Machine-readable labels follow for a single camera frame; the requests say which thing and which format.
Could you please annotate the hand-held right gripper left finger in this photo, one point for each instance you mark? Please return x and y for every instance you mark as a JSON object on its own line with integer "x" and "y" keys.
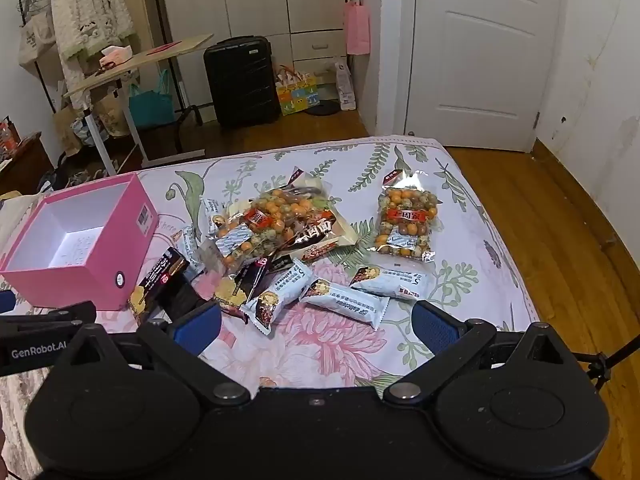
{"x": 200, "y": 324}

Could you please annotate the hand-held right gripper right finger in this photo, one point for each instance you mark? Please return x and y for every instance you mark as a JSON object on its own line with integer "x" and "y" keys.
{"x": 436, "y": 330}

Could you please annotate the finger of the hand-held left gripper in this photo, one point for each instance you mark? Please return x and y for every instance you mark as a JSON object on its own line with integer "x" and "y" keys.
{"x": 55, "y": 316}
{"x": 6, "y": 302}

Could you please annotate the pink cardboard box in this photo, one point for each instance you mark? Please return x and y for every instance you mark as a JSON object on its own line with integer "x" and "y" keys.
{"x": 125, "y": 225}

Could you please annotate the clear bag of coated nuts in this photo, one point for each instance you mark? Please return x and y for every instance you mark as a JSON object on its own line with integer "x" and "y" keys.
{"x": 270, "y": 215}
{"x": 405, "y": 220}

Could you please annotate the white snack packet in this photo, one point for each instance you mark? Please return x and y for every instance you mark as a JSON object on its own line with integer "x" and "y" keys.
{"x": 188, "y": 246}
{"x": 213, "y": 212}
{"x": 345, "y": 305}
{"x": 277, "y": 300}
{"x": 390, "y": 282}

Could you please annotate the dark red snack packet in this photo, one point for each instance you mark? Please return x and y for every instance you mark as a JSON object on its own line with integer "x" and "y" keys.
{"x": 250, "y": 276}

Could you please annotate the white printed paper sheet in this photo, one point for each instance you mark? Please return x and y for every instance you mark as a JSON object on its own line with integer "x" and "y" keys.
{"x": 77, "y": 250}

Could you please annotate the cream cloth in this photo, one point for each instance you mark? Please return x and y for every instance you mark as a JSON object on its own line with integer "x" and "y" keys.
{"x": 20, "y": 205}

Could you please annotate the gold and black snack packet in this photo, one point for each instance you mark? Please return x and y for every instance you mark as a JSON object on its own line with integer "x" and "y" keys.
{"x": 327, "y": 246}

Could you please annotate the dark wooden cabinet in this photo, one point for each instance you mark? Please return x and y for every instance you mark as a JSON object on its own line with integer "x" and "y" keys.
{"x": 25, "y": 162}

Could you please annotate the black tripod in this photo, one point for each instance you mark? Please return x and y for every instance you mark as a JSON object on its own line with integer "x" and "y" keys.
{"x": 602, "y": 365}

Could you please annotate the brown paper bag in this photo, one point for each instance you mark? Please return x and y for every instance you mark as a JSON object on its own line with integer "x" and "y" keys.
{"x": 66, "y": 130}

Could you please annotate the beige patterned bag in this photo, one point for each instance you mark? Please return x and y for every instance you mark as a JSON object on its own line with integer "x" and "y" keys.
{"x": 114, "y": 116}

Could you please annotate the black clothes rack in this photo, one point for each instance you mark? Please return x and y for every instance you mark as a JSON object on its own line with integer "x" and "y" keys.
{"x": 189, "y": 114}

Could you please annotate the teal bag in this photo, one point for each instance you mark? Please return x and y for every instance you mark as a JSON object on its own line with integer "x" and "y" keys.
{"x": 150, "y": 107}

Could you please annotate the colourful tissue box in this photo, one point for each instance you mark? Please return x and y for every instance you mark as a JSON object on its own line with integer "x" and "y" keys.
{"x": 297, "y": 97}

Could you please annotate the black round base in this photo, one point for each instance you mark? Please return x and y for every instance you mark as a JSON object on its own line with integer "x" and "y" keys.
{"x": 321, "y": 108}

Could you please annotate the black suitcase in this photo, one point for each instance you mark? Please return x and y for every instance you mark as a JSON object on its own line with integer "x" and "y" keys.
{"x": 242, "y": 80}

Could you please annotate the white plastic bag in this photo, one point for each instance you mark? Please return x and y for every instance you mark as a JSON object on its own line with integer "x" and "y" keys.
{"x": 345, "y": 90}

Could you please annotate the canvas tote bag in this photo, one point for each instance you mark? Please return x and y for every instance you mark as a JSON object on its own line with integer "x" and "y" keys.
{"x": 35, "y": 40}

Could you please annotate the pink tissue box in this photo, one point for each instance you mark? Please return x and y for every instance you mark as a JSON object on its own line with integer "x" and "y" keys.
{"x": 116, "y": 55}

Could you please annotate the white door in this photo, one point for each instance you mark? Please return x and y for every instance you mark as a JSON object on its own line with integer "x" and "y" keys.
{"x": 480, "y": 60}

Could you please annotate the red card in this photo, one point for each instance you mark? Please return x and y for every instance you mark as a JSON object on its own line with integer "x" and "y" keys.
{"x": 161, "y": 49}

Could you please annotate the white fuzzy cardigan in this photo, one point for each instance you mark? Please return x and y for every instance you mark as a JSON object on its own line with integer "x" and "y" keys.
{"x": 90, "y": 5}

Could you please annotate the pink paper bag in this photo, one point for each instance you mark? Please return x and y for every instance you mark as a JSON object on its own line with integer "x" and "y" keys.
{"x": 357, "y": 30}

